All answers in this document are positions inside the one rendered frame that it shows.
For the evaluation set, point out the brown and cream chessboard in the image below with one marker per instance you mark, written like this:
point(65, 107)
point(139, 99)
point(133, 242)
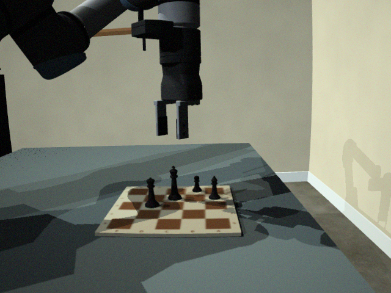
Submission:
point(195, 215)

